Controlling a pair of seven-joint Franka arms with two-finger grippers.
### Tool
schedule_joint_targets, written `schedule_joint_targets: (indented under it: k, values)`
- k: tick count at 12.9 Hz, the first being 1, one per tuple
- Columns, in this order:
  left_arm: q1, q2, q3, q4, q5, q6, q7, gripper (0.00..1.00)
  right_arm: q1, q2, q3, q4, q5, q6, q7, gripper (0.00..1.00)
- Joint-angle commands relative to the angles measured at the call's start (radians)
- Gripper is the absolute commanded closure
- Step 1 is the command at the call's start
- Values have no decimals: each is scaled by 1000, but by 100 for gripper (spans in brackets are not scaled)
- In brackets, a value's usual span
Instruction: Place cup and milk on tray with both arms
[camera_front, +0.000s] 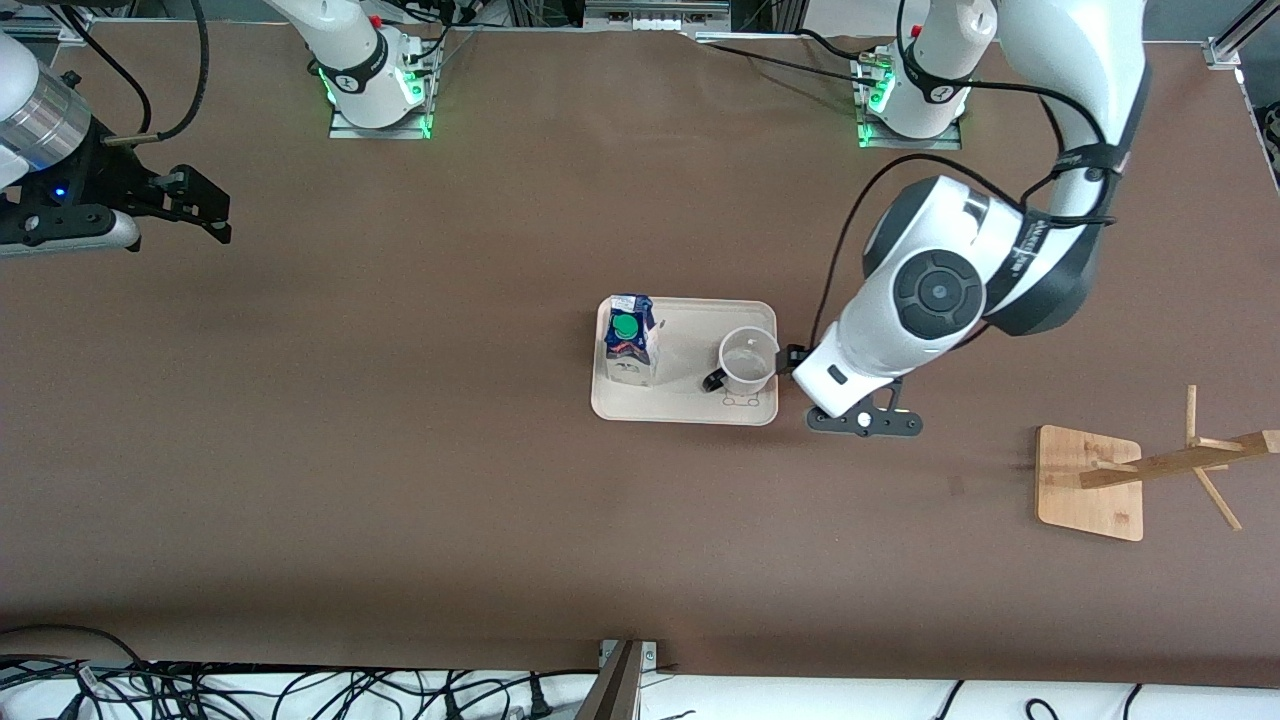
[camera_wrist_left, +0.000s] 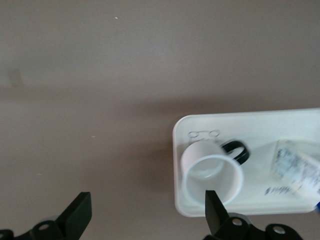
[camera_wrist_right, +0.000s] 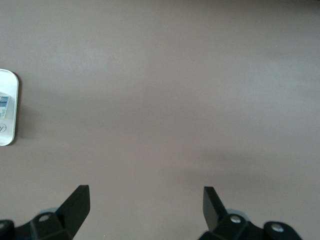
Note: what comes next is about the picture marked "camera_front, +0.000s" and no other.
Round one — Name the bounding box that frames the white mug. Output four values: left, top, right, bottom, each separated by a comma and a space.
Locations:
701, 327, 781, 396

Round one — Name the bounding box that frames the blue white milk carton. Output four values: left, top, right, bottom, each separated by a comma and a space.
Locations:
603, 293, 658, 388

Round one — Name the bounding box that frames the white tray with bear print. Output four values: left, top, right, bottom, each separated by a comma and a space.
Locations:
590, 296, 780, 427

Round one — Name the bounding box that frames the wooden mug stand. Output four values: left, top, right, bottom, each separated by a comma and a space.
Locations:
1036, 384, 1280, 543

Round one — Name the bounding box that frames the aluminium profile bar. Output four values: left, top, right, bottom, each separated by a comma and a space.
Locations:
575, 638, 659, 720
1205, 0, 1280, 69

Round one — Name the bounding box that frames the grey power strip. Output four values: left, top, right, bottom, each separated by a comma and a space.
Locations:
585, 0, 731, 31

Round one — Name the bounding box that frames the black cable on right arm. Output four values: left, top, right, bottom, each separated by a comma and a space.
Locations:
155, 0, 209, 141
60, 5, 153, 136

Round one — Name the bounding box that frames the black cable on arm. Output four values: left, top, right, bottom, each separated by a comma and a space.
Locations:
808, 152, 1031, 351
155, 0, 209, 141
60, 5, 153, 136
700, 28, 1116, 231

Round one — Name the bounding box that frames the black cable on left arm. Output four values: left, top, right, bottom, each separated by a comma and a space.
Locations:
700, 28, 1116, 231
808, 152, 1031, 351

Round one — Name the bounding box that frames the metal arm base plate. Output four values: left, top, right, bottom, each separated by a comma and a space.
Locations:
328, 28, 438, 140
853, 55, 967, 151

